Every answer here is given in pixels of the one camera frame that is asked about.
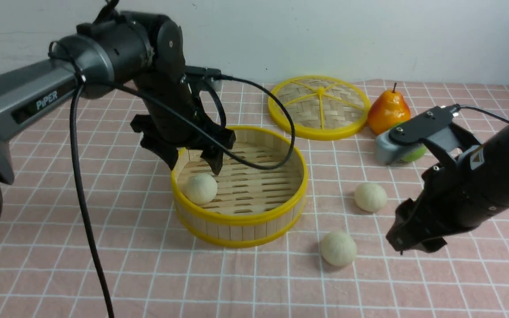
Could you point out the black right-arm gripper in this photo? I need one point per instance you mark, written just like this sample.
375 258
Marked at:
456 198

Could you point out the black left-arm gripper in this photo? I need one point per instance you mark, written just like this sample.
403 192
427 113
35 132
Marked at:
164 129

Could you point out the white steamed bun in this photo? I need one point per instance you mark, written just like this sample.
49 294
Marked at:
338 248
370 197
201 189

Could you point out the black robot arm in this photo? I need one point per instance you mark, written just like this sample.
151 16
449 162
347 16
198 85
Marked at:
496 151

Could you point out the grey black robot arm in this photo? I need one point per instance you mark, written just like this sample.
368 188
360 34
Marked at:
122 46

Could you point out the bamboo steamer tray yellow rim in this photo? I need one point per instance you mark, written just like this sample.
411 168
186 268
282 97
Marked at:
252 207

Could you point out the bamboo steamer lid yellow rim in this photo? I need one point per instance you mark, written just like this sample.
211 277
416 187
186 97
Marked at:
323 108

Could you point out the green toy watermelon ball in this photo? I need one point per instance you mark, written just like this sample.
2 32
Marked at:
414 155

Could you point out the orange yellow toy pear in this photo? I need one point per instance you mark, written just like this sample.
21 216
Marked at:
389 109

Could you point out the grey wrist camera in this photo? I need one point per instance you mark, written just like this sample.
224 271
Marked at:
435 129

